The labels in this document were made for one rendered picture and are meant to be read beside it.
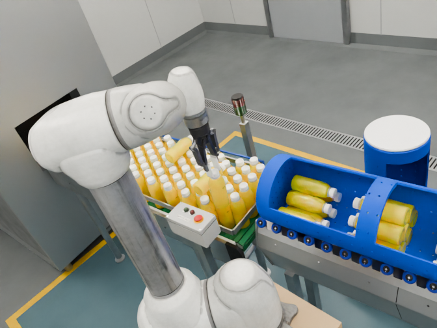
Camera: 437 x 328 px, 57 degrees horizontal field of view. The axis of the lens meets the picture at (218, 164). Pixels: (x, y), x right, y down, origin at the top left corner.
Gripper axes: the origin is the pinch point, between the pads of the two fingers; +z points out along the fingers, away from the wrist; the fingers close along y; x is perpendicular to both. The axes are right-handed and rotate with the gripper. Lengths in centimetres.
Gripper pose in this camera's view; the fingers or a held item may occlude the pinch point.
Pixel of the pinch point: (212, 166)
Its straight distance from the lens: 156.6
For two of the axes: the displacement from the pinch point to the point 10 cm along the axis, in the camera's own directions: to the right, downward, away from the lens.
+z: 2.5, 7.7, 5.9
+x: -7.6, -2.2, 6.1
